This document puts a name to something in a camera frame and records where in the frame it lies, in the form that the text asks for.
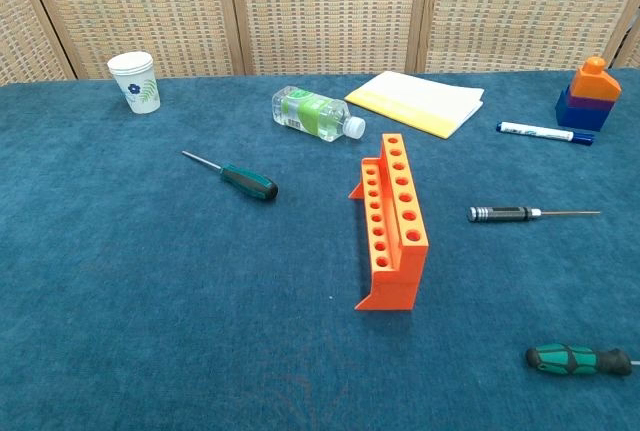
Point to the black silver precision screwdriver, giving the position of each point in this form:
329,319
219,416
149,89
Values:
500,214

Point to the thick green black screwdriver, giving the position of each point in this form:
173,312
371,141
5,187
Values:
565,358

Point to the slim green black screwdriver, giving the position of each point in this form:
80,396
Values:
250,185

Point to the clear bottle with green label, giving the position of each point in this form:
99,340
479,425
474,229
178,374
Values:
310,113

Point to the orange test tube rack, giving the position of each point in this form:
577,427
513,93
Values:
395,291

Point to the yellow and white notepad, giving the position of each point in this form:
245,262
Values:
415,98

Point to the woven wooden folding screen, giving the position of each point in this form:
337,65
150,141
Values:
325,11

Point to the blue felt table cover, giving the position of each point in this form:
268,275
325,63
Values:
150,276

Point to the white floral paper cup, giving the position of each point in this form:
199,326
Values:
137,86

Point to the white marker with blue cap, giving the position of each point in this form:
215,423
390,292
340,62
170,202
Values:
540,132

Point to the orange purple blue stacked toy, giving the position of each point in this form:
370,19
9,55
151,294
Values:
592,86

